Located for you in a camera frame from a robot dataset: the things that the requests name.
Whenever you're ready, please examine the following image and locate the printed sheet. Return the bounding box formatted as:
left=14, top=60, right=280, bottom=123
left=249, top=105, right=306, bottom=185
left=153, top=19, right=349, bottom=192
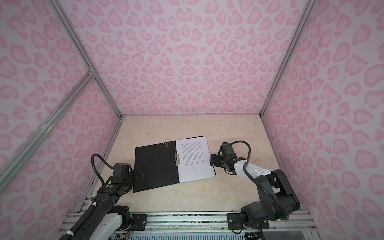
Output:
left=176, top=136, right=216, bottom=183

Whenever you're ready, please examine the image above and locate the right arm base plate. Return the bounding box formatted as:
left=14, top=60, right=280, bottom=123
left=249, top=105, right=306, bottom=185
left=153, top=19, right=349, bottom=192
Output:
left=226, top=212, right=270, bottom=231

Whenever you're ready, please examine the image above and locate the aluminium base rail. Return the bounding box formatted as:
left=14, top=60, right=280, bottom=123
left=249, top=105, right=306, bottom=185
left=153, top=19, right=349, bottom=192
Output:
left=56, top=210, right=319, bottom=240

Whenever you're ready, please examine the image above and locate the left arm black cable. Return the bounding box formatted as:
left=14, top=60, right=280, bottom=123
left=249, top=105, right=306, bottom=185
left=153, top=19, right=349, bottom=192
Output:
left=90, top=153, right=115, bottom=187

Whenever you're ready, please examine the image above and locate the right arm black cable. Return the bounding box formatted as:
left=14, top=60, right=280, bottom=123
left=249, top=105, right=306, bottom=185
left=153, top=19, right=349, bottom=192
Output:
left=230, top=140, right=290, bottom=221

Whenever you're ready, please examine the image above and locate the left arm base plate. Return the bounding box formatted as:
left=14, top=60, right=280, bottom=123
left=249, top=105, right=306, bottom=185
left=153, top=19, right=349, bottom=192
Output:
left=119, top=214, right=148, bottom=232

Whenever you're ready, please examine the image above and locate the metal folder clip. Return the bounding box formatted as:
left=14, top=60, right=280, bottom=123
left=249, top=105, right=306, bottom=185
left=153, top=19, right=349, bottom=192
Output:
left=175, top=153, right=180, bottom=166

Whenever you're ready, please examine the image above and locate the aluminium frame right post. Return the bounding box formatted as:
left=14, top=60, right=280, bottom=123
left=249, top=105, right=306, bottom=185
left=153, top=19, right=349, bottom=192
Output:
left=260, top=0, right=318, bottom=119

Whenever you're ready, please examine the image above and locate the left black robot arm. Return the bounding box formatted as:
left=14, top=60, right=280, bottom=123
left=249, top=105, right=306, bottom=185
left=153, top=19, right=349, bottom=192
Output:
left=60, top=163, right=145, bottom=240

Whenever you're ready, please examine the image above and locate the blue A4 clip folder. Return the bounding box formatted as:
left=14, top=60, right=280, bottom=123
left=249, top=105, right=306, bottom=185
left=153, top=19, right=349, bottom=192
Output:
left=132, top=135, right=217, bottom=193

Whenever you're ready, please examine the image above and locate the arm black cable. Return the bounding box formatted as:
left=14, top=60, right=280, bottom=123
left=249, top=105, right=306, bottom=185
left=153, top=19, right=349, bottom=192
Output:
left=230, top=140, right=290, bottom=221
left=90, top=153, right=115, bottom=187

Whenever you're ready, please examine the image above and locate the aluminium frame diagonal bar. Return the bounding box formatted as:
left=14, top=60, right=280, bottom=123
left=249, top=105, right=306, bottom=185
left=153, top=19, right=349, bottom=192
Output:
left=1, top=71, right=95, bottom=193

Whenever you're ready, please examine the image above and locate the aluminium frame post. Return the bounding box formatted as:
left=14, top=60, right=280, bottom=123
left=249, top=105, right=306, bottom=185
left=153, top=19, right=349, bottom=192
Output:
left=47, top=0, right=123, bottom=120
left=260, top=0, right=318, bottom=119

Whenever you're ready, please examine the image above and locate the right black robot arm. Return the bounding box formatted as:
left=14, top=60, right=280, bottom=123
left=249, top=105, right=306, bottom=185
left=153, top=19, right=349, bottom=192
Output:
left=210, top=141, right=301, bottom=229

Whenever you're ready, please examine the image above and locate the aluminium frame left post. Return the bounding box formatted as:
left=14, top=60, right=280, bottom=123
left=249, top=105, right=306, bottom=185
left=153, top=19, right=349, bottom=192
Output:
left=47, top=0, right=123, bottom=120

